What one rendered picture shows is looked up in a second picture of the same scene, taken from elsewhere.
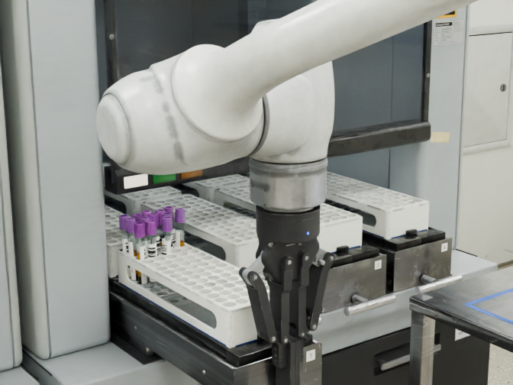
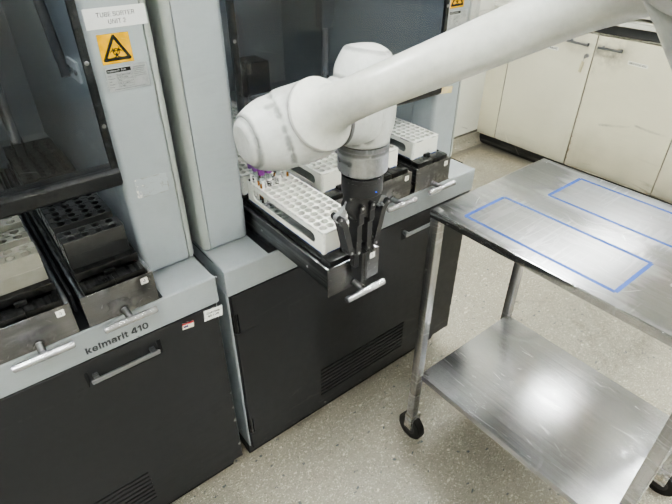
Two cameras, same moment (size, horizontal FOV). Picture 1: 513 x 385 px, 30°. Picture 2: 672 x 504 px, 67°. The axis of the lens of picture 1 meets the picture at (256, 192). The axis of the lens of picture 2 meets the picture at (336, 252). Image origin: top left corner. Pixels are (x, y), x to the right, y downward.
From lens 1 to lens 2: 0.28 m
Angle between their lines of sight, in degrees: 20
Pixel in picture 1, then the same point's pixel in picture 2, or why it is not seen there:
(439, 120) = not seen: hidden behind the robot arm
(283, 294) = (358, 227)
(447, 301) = (454, 213)
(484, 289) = (475, 202)
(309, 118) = (381, 120)
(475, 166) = not seen: hidden behind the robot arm
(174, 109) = (290, 131)
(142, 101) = (267, 126)
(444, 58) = not seen: hidden behind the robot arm
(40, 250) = (198, 188)
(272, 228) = (352, 189)
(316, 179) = (383, 158)
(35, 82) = (184, 77)
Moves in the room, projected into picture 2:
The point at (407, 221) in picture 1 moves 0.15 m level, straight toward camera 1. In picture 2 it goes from (424, 148) to (426, 172)
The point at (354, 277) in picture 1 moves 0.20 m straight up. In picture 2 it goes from (392, 187) to (398, 112)
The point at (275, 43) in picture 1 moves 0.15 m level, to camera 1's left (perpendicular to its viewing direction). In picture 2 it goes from (367, 89) to (240, 91)
